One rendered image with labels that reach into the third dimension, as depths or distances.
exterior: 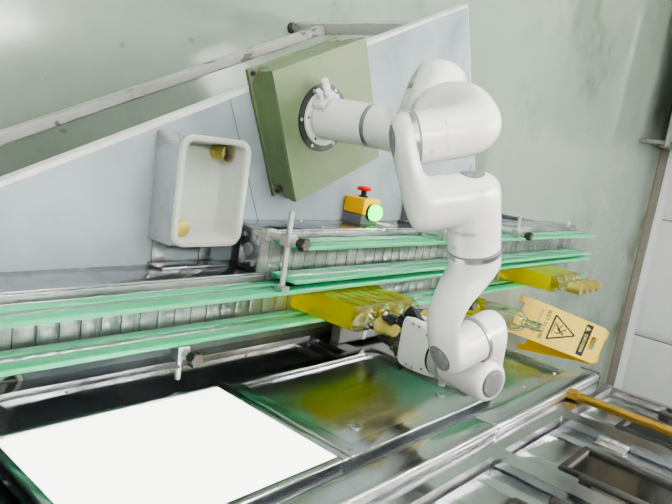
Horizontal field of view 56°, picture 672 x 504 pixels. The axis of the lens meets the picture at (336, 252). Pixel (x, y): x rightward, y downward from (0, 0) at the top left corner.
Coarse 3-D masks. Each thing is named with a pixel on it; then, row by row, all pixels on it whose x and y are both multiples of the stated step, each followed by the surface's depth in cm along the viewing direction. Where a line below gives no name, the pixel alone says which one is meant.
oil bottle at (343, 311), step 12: (300, 300) 146; (312, 300) 143; (324, 300) 141; (336, 300) 139; (348, 300) 140; (312, 312) 143; (324, 312) 141; (336, 312) 139; (348, 312) 136; (360, 312) 135; (372, 312) 137; (336, 324) 139; (348, 324) 136; (360, 324) 135
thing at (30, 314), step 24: (504, 264) 213; (528, 264) 222; (192, 288) 125; (216, 288) 127; (240, 288) 131; (264, 288) 134; (312, 288) 140; (336, 288) 146; (0, 312) 96; (24, 312) 98; (48, 312) 99; (72, 312) 100; (96, 312) 102; (120, 312) 105
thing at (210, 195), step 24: (192, 144) 131; (216, 144) 133; (240, 144) 132; (192, 168) 133; (216, 168) 137; (240, 168) 135; (192, 192) 134; (216, 192) 139; (240, 192) 135; (192, 216) 135; (216, 216) 140; (240, 216) 136; (192, 240) 129; (216, 240) 133
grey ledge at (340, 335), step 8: (480, 296) 219; (488, 296) 223; (496, 296) 228; (504, 296) 233; (424, 304) 193; (504, 304) 235; (336, 328) 165; (344, 328) 166; (336, 336) 166; (344, 336) 166; (352, 336) 169; (360, 336) 172; (368, 336) 174
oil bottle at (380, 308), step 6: (342, 294) 145; (348, 294) 145; (354, 294) 146; (360, 294) 147; (360, 300) 142; (366, 300) 142; (372, 300) 143; (378, 300) 144; (372, 306) 139; (378, 306) 140; (384, 306) 141; (378, 312) 139; (384, 312) 140
